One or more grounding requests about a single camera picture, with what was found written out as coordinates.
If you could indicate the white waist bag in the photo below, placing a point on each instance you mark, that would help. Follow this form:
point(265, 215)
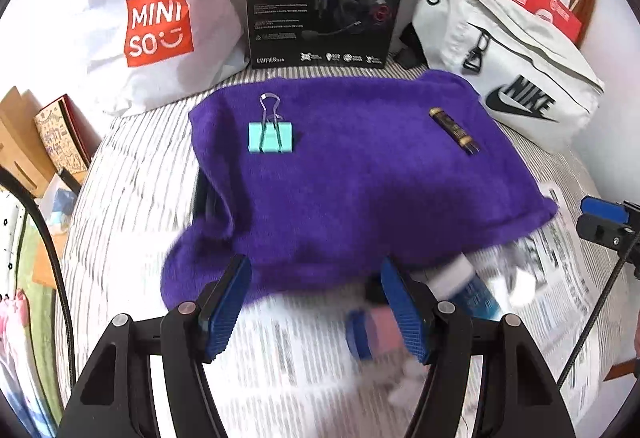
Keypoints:
point(500, 52)

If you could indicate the white and blue balm bottle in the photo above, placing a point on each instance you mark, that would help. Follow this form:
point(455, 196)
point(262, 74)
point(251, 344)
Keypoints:
point(470, 293)

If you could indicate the newspaper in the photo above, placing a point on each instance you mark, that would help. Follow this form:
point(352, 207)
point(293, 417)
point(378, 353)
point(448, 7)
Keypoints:
point(300, 368)

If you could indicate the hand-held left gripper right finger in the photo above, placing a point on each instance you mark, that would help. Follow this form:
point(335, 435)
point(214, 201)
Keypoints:
point(405, 313)

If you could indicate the green cloth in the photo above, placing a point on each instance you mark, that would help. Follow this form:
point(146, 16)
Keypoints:
point(35, 278)

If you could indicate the brown cardboard box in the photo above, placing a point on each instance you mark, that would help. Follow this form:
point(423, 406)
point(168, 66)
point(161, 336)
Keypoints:
point(20, 142)

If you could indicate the patterned brown box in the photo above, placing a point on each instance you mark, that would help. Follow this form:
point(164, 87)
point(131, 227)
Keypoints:
point(57, 137)

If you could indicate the teal binder clip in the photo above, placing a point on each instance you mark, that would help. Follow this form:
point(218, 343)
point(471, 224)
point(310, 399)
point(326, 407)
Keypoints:
point(270, 137)

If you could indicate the small blue and white box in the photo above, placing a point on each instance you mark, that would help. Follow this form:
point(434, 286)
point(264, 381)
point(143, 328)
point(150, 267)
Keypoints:
point(60, 210)

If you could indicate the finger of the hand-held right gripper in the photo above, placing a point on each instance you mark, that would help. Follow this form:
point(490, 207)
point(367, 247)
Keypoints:
point(602, 209)
point(607, 229)

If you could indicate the blue and pink round container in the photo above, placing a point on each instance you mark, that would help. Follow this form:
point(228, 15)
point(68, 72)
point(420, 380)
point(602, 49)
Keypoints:
point(370, 330)

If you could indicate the white plug adapter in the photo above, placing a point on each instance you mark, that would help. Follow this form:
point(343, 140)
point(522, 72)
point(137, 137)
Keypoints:
point(522, 285)

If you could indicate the pink item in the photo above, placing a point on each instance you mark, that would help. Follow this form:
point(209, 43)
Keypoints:
point(11, 313)

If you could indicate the brown and gold tube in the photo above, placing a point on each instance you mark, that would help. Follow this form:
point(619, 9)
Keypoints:
point(452, 130)

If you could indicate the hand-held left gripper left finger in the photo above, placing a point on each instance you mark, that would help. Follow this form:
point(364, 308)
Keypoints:
point(227, 313)

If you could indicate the purple towel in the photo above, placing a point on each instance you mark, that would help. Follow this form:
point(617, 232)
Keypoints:
point(350, 157)

